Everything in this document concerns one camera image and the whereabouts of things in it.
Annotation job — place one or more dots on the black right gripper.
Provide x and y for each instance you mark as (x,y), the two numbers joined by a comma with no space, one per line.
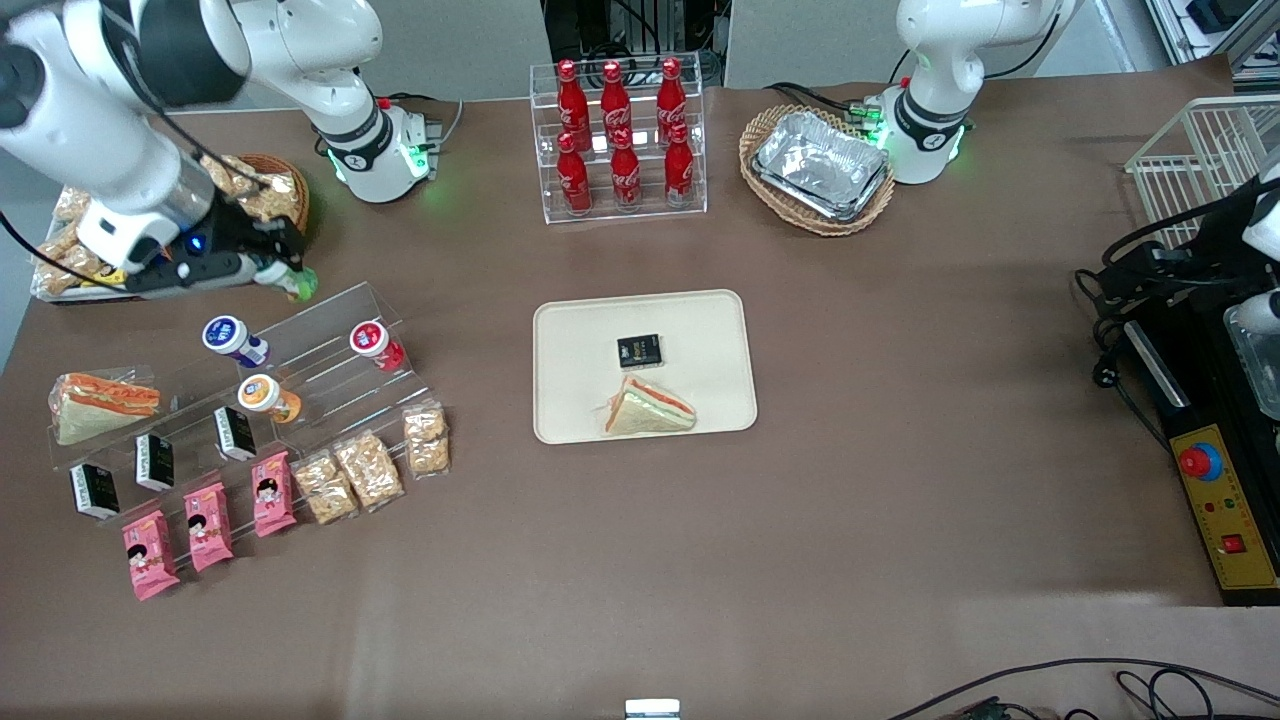
(243,229)

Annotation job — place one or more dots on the green cap gum bottle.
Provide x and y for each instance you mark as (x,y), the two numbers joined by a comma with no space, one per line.
(298,284)

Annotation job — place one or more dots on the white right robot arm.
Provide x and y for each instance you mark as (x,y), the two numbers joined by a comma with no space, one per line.
(100,130)

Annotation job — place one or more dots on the blue cap gum bottle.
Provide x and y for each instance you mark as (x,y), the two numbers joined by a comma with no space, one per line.
(228,335)

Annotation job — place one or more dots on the red cap gum bottle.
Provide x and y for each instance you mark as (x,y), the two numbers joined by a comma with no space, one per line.
(372,340)

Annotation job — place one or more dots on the orange cap gum bottle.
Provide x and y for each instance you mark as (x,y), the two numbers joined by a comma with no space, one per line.
(262,394)

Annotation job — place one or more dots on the grey snack tray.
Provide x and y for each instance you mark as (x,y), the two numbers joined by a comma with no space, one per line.
(45,292)

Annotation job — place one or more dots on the beige plastic tray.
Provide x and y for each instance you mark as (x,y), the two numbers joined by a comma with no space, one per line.
(700,340)

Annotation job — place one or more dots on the wicker basket with snacks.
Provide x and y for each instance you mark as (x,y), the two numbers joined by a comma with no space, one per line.
(295,195)

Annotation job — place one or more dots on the clear bag snack in basket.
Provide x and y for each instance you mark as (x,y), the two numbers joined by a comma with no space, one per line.
(260,195)

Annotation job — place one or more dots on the clear acrylic stepped display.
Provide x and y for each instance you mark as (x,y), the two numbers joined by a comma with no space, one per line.
(330,385)

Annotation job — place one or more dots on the yellow snack packet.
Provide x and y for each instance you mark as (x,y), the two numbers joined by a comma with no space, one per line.
(105,280)

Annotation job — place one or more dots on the black tissue pack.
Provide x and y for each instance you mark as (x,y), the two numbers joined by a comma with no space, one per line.
(95,492)
(155,462)
(639,351)
(235,434)

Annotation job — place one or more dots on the clear bag rice snack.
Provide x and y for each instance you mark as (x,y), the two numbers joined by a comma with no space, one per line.
(65,272)
(72,205)
(60,245)

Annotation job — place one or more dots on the clear bag granola snack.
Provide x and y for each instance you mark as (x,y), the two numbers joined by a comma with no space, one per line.
(325,488)
(427,440)
(369,470)

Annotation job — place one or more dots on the wrapped triangle sandwich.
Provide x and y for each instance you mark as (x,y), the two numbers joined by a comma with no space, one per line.
(100,405)
(650,412)

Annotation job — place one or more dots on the pink snack packet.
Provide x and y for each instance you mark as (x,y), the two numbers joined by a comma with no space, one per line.
(273,494)
(150,555)
(208,527)

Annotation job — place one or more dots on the red cola bottle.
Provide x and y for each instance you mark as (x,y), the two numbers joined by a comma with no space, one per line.
(574,180)
(615,100)
(571,100)
(679,172)
(671,98)
(626,178)

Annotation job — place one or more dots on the clear acrylic bottle rack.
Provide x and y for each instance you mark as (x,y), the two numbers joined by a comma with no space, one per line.
(645,212)

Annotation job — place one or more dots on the stacked foil trays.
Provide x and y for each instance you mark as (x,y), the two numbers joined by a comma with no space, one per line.
(820,160)

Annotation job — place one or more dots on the wicker basket with foil trays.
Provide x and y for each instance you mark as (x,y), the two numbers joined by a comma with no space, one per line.
(830,225)

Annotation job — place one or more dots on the black sealing machine yellow panel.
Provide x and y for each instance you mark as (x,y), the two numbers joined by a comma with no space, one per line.
(1200,400)

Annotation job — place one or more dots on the red emergency stop button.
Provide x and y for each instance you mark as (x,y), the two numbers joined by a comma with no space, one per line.
(1195,462)

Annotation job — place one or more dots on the clear plastic container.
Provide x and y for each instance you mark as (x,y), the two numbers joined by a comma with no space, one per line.
(1260,370)

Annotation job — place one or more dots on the white rounded device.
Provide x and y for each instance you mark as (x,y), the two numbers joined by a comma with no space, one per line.
(1268,225)

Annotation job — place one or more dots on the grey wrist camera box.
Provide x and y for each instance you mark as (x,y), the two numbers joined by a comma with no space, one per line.
(190,273)

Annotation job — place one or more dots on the aluminium frame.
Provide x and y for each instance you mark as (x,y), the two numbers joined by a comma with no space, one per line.
(1210,30)

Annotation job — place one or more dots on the red rocker switch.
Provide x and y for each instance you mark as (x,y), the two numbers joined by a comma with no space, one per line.
(1233,544)

